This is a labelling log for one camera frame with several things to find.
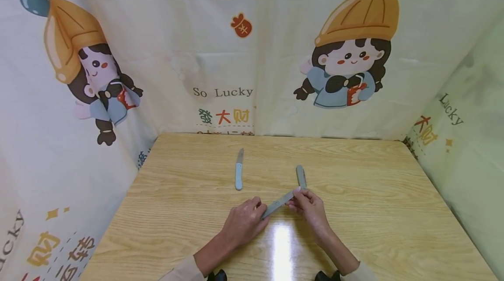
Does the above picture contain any person's left hand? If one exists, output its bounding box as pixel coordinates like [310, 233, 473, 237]
[220, 197, 272, 252]

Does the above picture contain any person's right hand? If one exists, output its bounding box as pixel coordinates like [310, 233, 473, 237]
[286, 187, 334, 247]

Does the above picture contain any grey sheathed knife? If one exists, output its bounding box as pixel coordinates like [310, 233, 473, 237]
[261, 190, 296, 220]

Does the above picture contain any person's left forearm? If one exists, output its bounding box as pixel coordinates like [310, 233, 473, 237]
[158, 232, 237, 281]

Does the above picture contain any person's right forearm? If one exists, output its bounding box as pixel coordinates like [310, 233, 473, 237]
[314, 228, 379, 281]

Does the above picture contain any grey knife sheath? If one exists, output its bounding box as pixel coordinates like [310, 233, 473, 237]
[295, 165, 307, 190]

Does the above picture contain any grey handled knife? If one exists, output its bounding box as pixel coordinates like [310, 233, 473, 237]
[234, 148, 245, 191]

